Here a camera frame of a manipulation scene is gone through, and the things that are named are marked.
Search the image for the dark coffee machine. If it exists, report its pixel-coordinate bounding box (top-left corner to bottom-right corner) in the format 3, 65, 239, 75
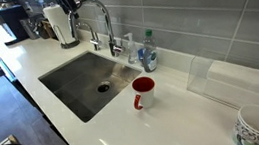
0, 3, 33, 47

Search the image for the clear acrylic box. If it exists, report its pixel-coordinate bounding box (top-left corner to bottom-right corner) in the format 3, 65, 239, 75
182, 45, 259, 133

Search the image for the stainless steel sink basin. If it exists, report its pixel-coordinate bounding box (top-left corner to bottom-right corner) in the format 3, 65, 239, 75
35, 43, 149, 129

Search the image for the round sink drain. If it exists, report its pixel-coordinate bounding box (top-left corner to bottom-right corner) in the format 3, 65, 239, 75
96, 80, 113, 95

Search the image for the metal canister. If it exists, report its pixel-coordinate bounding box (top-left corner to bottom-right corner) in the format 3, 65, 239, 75
19, 16, 41, 42

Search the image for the clear pump soap dispenser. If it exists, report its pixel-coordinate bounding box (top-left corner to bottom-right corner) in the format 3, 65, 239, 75
122, 31, 139, 66

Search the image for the white mug with red handle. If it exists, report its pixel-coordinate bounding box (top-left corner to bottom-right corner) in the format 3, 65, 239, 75
129, 74, 159, 112

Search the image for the small chrome tap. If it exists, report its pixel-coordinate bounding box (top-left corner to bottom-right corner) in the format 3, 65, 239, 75
77, 19, 103, 54

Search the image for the black wire paper towel holder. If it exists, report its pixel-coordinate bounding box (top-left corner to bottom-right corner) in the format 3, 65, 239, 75
52, 21, 82, 52

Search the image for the tall chrome kitchen faucet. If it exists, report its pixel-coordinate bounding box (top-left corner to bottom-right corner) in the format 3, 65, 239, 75
65, 0, 127, 64

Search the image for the green-capped dish soap bottle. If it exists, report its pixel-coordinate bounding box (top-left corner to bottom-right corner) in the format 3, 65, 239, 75
137, 28, 162, 75

